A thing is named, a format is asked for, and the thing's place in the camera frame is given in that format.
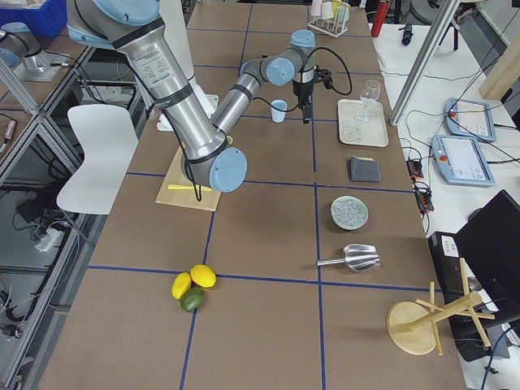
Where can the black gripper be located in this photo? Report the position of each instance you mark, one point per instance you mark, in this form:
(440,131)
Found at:
(302,89)

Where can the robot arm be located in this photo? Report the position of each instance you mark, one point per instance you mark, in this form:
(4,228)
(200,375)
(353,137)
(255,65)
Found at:
(157,50)

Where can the light blue plastic cup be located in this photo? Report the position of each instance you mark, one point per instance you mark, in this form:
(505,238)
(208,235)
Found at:
(278,110)

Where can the pink cup in rack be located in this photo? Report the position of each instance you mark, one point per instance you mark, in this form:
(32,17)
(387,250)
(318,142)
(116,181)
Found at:
(316,9)

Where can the white cup in rack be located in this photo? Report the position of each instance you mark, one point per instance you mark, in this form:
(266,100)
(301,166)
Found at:
(327,10)

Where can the green cup in rack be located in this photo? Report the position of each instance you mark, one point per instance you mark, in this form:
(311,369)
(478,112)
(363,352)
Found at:
(343,14)

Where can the yellow cup in rack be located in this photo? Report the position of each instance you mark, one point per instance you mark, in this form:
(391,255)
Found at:
(336,6)

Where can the whole yellow lemon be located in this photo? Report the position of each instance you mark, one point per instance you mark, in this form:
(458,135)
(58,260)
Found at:
(203,275)
(181,284)

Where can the cream bear serving tray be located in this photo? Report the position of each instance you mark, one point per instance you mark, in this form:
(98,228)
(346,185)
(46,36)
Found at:
(353,132)

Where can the clear wine glass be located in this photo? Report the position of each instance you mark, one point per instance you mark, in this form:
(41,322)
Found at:
(368,97)

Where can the grey folded cloth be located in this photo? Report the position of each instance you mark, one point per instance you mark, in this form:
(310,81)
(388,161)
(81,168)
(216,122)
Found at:
(362,169)

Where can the green bowl of ice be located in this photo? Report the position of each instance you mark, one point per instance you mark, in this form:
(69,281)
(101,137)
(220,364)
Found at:
(349,212)

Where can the red cylinder bottle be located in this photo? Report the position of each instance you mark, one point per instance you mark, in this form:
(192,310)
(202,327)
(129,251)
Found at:
(380,17)

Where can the bamboo cutting board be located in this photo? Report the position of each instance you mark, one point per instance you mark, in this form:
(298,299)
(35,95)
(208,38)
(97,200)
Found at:
(184,198)

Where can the yellow plastic knife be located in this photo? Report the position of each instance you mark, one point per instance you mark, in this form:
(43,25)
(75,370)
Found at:
(187,187)

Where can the steel ice scoop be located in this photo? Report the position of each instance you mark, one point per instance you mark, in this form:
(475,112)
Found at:
(355,257)

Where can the near teach pendant tablet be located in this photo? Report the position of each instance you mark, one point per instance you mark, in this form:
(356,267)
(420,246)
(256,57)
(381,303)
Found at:
(460,161)

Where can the teach pendant tablet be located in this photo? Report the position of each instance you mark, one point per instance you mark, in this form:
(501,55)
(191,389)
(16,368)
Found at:
(460,161)
(470,119)

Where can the far teach pendant tablet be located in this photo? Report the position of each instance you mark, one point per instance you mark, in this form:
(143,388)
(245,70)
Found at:
(470,119)

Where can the white plastic chair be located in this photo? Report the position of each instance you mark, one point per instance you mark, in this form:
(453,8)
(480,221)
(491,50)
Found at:
(108,139)

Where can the black computer monitor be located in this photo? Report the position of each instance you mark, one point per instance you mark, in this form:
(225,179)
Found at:
(489,243)

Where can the green lime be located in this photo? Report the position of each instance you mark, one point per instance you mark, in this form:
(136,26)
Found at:
(192,299)

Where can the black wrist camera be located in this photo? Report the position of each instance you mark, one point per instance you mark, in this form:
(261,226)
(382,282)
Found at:
(323,76)

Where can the white wire cup rack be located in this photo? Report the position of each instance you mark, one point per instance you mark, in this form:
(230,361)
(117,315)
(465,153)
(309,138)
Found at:
(328,27)

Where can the aluminium frame post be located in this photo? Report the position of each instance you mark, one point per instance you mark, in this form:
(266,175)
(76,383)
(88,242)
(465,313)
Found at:
(437,29)

